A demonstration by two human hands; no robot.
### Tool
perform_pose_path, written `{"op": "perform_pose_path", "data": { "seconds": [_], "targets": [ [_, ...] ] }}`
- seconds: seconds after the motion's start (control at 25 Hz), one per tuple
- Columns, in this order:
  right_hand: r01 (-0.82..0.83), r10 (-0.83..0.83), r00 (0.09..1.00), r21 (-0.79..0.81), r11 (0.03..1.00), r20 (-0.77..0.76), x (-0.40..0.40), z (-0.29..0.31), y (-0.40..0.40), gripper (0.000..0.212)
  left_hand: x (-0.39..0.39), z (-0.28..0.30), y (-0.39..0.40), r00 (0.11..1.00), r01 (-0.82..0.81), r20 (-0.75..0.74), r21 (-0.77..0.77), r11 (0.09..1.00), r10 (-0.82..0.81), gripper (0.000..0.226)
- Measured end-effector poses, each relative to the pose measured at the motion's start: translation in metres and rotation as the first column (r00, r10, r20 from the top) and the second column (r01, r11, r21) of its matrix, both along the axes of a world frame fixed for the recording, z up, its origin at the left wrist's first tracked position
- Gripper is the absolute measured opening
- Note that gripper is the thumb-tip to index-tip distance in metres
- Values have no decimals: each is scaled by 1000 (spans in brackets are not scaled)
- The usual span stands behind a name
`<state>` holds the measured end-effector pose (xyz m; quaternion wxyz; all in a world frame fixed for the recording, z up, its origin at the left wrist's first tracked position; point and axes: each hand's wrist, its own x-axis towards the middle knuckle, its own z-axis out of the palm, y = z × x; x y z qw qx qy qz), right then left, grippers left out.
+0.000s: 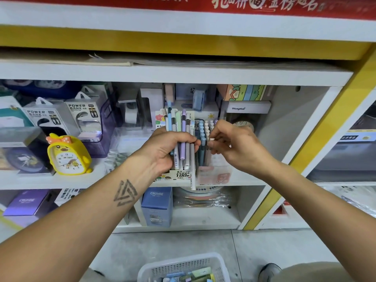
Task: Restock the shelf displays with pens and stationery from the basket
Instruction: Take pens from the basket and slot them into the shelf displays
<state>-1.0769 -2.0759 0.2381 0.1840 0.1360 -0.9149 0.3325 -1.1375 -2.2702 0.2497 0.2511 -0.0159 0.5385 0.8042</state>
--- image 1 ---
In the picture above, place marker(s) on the white long box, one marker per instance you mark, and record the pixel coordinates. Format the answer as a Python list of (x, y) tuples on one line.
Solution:
[(247, 107)]

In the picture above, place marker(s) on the clear pink label box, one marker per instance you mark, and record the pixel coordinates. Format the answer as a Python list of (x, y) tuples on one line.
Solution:
[(214, 173)]

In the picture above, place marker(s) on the purple box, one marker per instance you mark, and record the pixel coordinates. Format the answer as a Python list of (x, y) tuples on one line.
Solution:
[(26, 203)]

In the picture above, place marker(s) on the red white flat box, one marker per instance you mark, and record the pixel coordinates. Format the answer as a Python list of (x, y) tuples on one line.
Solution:
[(285, 208)]

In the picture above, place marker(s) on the white hanging accessory box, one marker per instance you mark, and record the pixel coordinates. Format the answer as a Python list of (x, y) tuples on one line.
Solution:
[(83, 111), (46, 116)]

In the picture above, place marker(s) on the pastel sticky notes pack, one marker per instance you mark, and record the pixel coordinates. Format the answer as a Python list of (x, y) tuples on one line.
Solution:
[(245, 92)]

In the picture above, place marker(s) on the teal white box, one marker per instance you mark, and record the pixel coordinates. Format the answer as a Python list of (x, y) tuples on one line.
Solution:
[(13, 114)]

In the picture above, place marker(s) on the tape dispenser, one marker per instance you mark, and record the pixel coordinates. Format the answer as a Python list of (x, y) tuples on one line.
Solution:
[(129, 112)]

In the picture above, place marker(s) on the white tall box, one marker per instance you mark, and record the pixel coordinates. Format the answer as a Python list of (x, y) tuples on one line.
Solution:
[(151, 99)]

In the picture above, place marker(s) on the person's right hand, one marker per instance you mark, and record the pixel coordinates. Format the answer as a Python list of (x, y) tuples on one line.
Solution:
[(244, 149)]

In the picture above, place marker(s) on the grey digital clock box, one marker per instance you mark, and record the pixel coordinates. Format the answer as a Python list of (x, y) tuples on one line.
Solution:
[(191, 94)]

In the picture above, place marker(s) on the person's left forearm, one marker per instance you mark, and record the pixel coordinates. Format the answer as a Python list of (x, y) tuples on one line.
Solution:
[(67, 235)]

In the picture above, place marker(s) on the red banner strip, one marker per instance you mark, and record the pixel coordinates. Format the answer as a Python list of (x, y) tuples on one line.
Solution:
[(106, 3)]

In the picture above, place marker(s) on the clear boxed dark clock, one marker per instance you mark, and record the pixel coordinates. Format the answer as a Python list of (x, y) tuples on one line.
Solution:
[(22, 152)]

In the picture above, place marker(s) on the person's left hand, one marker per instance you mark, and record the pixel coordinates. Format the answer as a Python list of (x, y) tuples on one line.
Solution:
[(158, 155)]

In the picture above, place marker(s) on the yellow alarm clock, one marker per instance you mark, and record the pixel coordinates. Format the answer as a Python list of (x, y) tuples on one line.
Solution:
[(69, 156)]

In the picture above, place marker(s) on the pile of lead refill packets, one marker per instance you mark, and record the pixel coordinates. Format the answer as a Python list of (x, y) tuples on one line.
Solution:
[(185, 275)]

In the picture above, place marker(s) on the stack of wrapped discs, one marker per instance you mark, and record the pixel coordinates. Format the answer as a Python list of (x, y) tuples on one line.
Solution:
[(203, 198)]

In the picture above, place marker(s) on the person's right forearm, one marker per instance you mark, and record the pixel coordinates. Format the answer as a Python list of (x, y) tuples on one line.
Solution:
[(323, 217)]

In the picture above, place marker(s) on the purple translucent container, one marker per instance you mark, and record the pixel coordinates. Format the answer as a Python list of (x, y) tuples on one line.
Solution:
[(106, 144)]

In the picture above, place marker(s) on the flat cardboard sheets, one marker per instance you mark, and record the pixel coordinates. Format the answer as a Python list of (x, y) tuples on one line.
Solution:
[(235, 60)]

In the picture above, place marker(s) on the white plastic basket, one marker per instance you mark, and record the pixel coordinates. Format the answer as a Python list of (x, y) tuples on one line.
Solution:
[(148, 259)]

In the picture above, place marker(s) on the blue small carton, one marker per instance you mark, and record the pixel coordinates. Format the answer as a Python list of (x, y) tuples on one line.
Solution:
[(156, 207)]

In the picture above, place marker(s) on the bundle of lilac green packets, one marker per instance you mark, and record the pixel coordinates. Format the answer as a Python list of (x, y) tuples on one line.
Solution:
[(183, 156)]

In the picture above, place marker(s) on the white round clock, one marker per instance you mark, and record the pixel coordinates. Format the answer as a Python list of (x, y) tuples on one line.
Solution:
[(244, 125)]

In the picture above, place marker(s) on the white refill display box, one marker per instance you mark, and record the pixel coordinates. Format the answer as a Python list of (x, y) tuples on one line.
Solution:
[(179, 178)]

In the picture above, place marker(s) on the grey sneaker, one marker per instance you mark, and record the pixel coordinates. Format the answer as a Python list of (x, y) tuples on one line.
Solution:
[(269, 272)]

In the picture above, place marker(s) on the white shelf with yellow trim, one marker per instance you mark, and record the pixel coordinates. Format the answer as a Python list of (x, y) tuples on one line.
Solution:
[(194, 74)]

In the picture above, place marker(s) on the plastic wrapped items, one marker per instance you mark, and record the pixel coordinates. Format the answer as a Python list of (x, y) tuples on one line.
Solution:
[(361, 199)]

